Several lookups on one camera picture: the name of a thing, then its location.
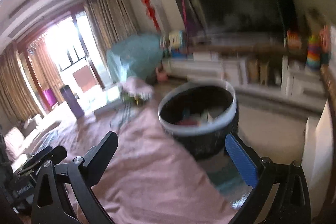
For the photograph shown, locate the brown striped curtain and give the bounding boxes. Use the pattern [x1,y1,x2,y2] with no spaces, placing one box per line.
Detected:
[83,0,139,60]

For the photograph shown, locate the black flat television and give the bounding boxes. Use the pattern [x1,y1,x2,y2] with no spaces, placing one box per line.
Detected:
[175,0,298,36]

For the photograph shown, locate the toy phone yellow blue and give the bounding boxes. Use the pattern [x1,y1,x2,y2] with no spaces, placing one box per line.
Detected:
[160,31,185,58]

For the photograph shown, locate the purple thermos bottle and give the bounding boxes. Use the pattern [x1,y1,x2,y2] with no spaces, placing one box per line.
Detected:
[60,85,84,119]

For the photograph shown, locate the white book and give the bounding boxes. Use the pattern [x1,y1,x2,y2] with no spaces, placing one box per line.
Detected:
[90,85,123,115]

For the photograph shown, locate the rainbow stacking ring toy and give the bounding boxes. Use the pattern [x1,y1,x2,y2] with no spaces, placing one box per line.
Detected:
[306,35,321,71]

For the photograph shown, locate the green snack bag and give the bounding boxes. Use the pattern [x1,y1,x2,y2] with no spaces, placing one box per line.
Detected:
[121,93,147,106]

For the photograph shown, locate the white rimmed trash bin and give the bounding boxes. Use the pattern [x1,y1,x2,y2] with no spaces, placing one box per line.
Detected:
[158,79,239,160]

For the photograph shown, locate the teal covered furniture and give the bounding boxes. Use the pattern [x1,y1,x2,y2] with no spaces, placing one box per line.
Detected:
[106,34,163,83]

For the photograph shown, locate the pink table cloth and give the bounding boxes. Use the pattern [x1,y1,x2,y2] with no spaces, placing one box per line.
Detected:
[15,76,237,224]

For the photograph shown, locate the pink kettlebell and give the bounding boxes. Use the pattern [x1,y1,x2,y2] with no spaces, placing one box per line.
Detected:
[155,68,169,83]

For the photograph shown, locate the white TV cabinet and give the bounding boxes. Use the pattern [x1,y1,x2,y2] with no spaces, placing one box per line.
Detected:
[163,58,325,100]

